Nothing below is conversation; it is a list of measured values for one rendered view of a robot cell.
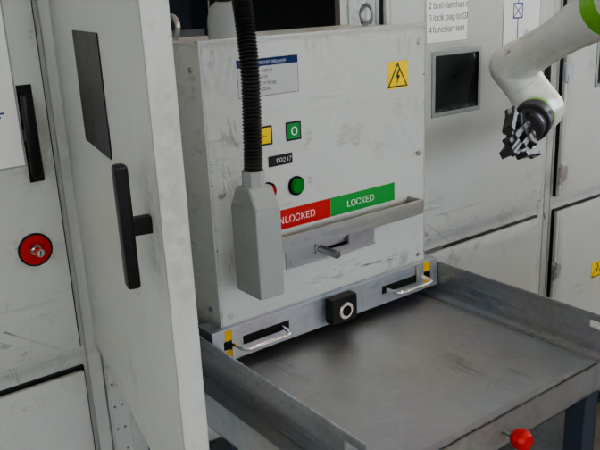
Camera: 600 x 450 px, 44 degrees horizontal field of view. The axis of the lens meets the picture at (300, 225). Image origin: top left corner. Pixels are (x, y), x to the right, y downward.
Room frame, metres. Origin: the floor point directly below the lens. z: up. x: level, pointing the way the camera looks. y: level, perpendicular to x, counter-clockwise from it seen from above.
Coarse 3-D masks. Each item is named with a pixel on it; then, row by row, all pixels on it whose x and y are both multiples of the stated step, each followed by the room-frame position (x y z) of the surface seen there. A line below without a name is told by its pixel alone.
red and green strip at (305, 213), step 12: (360, 192) 1.34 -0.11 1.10; (372, 192) 1.36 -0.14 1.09; (384, 192) 1.37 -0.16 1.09; (312, 204) 1.27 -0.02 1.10; (324, 204) 1.29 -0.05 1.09; (336, 204) 1.30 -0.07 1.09; (348, 204) 1.32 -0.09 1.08; (360, 204) 1.34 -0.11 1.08; (372, 204) 1.36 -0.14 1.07; (288, 216) 1.24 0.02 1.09; (300, 216) 1.25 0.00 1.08; (312, 216) 1.27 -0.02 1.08; (324, 216) 1.29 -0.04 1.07
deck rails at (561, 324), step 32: (448, 288) 1.42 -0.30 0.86; (480, 288) 1.36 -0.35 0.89; (512, 288) 1.30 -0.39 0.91; (512, 320) 1.29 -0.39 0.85; (544, 320) 1.24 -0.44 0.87; (576, 320) 1.19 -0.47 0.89; (224, 352) 1.08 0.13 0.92; (576, 352) 1.15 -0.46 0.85; (224, 384) 1.08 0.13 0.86; (256, 384) 1.00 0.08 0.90; (288, 416) 0.94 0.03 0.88; (320, 416) 0.88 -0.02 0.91; (320, 448) 0.88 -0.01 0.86
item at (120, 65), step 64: (64, 0) 1.15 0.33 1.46; (128, 0) 0.79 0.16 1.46; (64, 64) 1.22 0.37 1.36; (128, 64) 0.81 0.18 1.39; (128, 128) 0.85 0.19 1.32; (128, 192) 0.77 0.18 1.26; (128, 256) 0.77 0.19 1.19; (128, 320) 0.97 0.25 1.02; (192, 320) 0.76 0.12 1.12; (128, 384) 1.03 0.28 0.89; (192, 384) 0.76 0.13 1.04; (192, 448) 0.75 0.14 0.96
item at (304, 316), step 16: (432, 256) 1.45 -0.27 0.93; (384, 272) 1.37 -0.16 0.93; (400, 272) 1.38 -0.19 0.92; (432, 272) 1.44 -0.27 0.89; (336, 288) 1.30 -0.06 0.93; (352, 288) 1.31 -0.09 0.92; (368, 288) 1.33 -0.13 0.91; (400, 288) 1.38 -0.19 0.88; (288, 304) 1.23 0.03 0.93; (304, 304) 1.24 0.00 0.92; (320, 304) 1.26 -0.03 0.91; (368, 304) 1.33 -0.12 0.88; (256, 320) 1.18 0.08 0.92; (272, 320) 1.20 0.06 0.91; (288, 320) 1.22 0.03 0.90; (304, 320) 1.24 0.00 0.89; (320, 320) 1.26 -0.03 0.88; (208, 336) 1.14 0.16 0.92; (224, 336) 1.14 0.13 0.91; (256, 336) 1.18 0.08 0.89; (272, 336) 1.20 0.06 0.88
